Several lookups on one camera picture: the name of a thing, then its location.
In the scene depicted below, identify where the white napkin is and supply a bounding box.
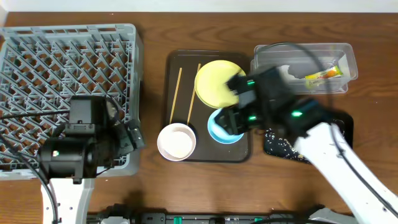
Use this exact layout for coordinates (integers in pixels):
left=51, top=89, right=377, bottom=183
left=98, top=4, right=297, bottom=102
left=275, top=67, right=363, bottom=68
left=278, top=65, right=305, bottom=80

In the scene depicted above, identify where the food scraps rice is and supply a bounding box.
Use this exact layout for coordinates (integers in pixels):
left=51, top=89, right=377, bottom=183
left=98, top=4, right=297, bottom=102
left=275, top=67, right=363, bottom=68
left=266, top=119, right=346, bottom=159

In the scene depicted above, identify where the light blue bowl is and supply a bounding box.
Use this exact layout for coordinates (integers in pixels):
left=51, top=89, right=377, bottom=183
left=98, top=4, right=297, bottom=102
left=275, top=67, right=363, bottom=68
left=207, top=109, right=244, bottom=144

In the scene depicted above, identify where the snack wrapper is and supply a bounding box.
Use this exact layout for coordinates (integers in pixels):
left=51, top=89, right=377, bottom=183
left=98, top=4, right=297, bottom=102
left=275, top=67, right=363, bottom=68
left=304, top=66, right=343, bottom=86

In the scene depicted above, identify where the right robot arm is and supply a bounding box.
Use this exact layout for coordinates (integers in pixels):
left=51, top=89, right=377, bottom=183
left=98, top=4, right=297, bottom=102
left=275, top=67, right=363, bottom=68
left=215, top=67, right=397, bottom=223

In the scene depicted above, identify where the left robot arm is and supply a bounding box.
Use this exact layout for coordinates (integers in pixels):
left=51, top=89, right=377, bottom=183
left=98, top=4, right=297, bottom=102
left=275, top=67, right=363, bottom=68
left=39, top=96, right=145, bottom=223

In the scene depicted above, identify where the grey dishwasher rack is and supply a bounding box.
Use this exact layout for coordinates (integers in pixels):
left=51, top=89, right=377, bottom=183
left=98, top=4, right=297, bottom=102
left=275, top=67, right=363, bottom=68
left=1, top=24, right=144, bottom=180

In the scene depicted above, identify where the black tray bin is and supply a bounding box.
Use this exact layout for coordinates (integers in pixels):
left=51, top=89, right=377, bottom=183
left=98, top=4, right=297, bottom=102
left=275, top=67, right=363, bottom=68
left=263, top=110, right=354, bottom=165

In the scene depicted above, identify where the pink bowl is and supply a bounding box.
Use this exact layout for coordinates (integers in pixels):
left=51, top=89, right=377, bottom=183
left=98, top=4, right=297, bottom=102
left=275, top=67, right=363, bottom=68
left=157, top=123, right=197, bottom=162

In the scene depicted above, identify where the clear plastic bin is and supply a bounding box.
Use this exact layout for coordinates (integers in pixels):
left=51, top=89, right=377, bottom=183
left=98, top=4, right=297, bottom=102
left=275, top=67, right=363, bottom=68
left=251, top=43, right=358, bottom=95

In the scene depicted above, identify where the yellow plate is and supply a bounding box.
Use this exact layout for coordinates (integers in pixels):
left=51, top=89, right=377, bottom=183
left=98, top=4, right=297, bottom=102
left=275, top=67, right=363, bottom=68
left=194, top=60, right=246, bottom=109

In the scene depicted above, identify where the dark brown serving tray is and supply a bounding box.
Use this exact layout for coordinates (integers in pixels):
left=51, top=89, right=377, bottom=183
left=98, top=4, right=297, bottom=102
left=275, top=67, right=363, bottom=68
left=162, top=50, right=252, bottom=163

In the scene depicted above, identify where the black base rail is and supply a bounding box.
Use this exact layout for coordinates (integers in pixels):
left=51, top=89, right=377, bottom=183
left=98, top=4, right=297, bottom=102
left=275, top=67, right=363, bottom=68
left=86, top=203, right=355, bottom=224

